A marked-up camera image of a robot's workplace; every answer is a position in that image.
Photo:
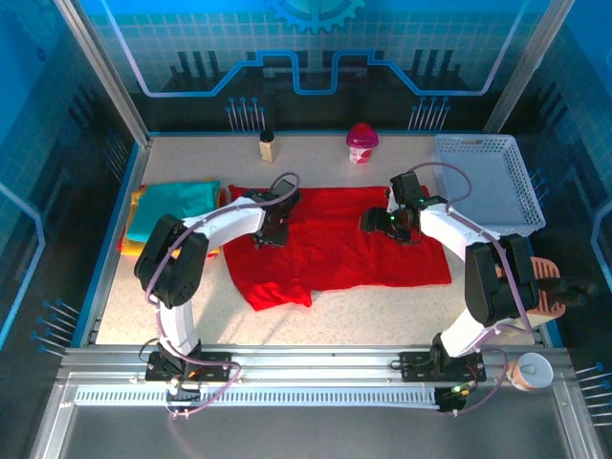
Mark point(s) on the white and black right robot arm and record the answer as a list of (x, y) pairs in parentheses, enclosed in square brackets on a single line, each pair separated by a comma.
[(449, 229)]

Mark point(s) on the white perforated plastic basket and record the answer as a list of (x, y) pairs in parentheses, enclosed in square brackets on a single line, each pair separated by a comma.
[(483, 181)]

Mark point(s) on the red t-shirt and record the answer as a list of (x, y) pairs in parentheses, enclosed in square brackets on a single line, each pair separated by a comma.
[(334, 248)]

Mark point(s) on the aluminium mounting rail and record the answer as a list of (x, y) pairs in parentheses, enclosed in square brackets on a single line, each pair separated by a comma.
[(311, 358)]

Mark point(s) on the beige bottle with black cap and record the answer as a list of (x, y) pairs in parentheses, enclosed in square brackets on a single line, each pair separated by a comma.
[(268, 148)]

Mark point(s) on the pull-tab tin can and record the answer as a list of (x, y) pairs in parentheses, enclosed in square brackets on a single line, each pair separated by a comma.
[(531, 373)]

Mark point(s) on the teal folded t-shirt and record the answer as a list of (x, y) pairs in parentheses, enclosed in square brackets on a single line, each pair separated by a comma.
[(172, 205)]

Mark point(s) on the orange folded t-shirt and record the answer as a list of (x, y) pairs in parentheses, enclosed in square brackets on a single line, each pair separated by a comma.
[(223, 198)]

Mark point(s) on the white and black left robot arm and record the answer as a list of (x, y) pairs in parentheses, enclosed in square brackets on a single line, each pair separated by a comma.
[(229, 220)]

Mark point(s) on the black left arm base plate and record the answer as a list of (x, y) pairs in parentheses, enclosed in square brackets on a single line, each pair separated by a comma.
[(158, 373)]

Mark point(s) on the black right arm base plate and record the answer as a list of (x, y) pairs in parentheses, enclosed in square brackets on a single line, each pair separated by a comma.
[(413, 365)]

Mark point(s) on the pink lidded cup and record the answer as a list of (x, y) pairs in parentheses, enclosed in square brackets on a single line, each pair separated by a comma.
[(362, 143)]

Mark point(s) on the stack of folded cloths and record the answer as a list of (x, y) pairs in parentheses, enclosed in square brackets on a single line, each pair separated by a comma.
[(130, 247)]

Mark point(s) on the terracotta and beige utensil holder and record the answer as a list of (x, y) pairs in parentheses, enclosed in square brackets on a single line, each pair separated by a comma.
[(545, 272)]

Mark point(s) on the aluminium frame post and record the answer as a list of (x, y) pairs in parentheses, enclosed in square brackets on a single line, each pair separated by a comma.
[(106, 72), (526, 72)]

